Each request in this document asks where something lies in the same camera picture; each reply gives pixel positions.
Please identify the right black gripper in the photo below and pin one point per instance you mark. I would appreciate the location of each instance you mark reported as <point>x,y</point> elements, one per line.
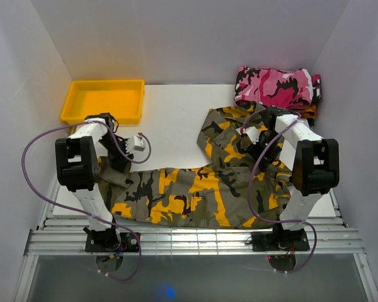
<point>263,163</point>

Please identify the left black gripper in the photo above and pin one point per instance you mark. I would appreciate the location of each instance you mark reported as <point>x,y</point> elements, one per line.
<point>118,162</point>

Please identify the yellow green camouflage trousers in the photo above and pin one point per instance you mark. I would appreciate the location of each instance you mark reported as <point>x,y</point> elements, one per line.
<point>222,194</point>

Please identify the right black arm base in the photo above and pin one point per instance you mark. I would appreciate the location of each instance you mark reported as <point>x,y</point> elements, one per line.
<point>286,241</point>

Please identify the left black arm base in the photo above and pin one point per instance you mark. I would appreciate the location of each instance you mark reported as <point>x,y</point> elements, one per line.
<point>129,243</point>

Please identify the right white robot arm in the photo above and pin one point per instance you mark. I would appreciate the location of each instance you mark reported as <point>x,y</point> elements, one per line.
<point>315,172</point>

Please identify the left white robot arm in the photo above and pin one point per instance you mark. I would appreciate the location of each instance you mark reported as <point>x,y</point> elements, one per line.
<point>78,169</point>

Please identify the orange camouflage folded trousers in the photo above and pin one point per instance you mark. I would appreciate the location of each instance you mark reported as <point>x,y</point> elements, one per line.
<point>308,113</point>

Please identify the pink camouflage folded trousers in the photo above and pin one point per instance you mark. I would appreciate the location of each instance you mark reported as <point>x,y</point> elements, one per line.
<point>296,89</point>

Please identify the yellow plastic tray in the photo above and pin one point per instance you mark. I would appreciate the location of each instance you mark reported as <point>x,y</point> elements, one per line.
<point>121,98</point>

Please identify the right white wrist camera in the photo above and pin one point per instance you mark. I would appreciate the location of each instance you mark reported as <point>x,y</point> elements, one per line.
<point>251,133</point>

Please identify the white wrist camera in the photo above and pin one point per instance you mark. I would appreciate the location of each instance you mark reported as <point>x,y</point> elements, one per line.
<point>135,143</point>
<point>251,133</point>

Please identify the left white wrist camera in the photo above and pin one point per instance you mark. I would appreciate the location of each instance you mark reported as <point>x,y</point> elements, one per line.
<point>135,143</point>

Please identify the aluminium rail frame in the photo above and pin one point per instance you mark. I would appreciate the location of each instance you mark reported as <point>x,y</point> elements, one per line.
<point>60,232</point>

